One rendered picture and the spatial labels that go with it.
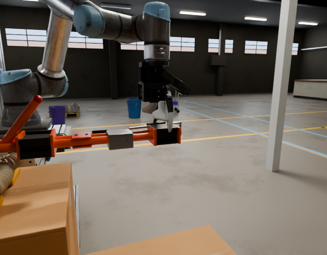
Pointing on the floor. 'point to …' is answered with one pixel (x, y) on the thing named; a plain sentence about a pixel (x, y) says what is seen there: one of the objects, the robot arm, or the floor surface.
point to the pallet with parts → (72, 109)
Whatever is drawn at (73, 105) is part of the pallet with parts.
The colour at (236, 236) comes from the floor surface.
